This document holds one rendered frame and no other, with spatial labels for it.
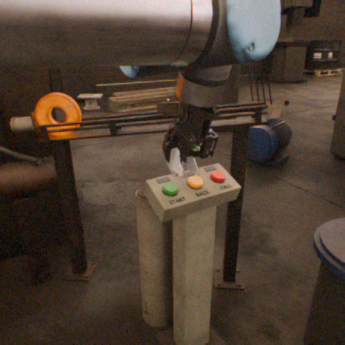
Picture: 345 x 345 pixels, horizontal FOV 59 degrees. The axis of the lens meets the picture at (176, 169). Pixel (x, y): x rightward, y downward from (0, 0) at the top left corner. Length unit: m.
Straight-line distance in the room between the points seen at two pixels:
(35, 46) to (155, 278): 0.91
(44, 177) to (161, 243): 0.52
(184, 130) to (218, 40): 0.32
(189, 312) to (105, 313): 0.40
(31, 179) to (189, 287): 0.69
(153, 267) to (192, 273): 0.17
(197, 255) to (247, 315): 0.47
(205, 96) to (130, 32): 0.31
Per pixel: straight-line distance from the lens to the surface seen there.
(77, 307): 1.34
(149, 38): 0.27
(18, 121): 1.23
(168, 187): 0.75
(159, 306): 1.15
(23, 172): 1.23
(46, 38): 0.23
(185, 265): 0.88
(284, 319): 1.31
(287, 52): 8.36
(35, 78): 1.41
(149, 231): 0.95
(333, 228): 1.04
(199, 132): 0.58
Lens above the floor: 0.94
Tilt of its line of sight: 23 degrees down
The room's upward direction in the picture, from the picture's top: straight up
